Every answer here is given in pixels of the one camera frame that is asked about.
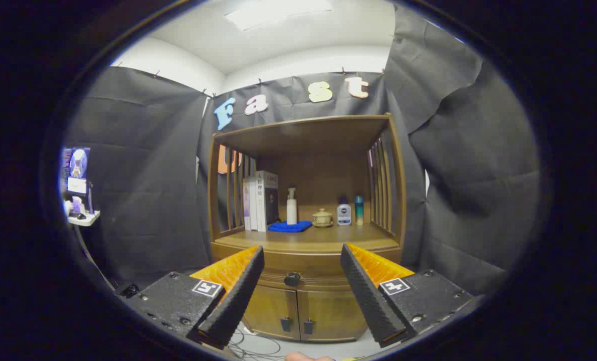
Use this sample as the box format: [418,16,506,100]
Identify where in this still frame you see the white pump bottle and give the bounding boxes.
[286,187,298,225]

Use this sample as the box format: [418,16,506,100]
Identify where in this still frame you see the thin white book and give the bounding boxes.
[249,176,259,231]

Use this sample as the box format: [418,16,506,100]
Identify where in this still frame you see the blue cloth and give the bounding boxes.
[268,220,313,233]

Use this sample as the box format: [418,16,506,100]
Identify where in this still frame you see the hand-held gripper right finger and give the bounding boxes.
[340,243,474,348]

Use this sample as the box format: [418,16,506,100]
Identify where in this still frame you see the ceiling light panel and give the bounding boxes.
[225,0,333,32]

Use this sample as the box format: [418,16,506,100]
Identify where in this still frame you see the beige lidded teacup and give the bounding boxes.
[312,208,334,228]

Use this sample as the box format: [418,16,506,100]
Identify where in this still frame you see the small display screen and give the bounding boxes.
[60,147,94,215]

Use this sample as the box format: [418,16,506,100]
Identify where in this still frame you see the wooden cabinet door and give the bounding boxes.
[243,286,300,339]
[297,288,369,342]

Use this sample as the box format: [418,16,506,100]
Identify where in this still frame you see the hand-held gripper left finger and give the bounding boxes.
[123,245,265,350]

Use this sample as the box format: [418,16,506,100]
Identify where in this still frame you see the wooden drawer with black knob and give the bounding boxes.
[218,249,399,291]

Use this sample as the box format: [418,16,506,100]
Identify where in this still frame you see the white book with dark cover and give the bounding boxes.
[256,170,280,232]

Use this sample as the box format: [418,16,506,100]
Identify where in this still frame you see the white lotion bottle blue cap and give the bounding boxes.
[337,197,352,226]

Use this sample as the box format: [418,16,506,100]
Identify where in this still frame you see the white wall shelf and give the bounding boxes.
[67,211,101,227]

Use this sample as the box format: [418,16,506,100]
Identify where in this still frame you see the black floor cables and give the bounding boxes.
[228,326,284,361]

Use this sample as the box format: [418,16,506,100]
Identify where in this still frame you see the wooden cabinet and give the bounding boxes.
[207,113,408,342]

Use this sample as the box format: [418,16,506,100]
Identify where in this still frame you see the wooden countertop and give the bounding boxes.
[212,221,400,254]

